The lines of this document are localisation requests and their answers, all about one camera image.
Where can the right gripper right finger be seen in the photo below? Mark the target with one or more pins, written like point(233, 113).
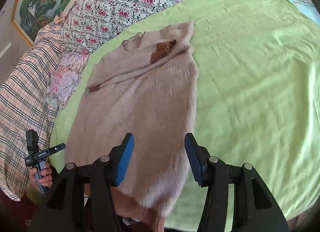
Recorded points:
point(255, 208)

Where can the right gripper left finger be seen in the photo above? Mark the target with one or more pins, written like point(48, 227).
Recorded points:
point(63, 207)

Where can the beige fuzzy sweater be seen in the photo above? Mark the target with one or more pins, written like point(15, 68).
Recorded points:
point(147, 87)

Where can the person's left hand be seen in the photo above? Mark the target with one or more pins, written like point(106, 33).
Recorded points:
point(46, 173)

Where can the plaid checked blanket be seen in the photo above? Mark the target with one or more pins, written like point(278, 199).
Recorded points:
point(24, 107)

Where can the pink peony floral pillow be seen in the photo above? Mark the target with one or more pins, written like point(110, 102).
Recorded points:
point(66, 77)

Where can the light green bed sheet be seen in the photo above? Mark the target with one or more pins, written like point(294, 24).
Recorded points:
point(257, 91)

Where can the black camera box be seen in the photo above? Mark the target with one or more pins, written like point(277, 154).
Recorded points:
point(32, 142)

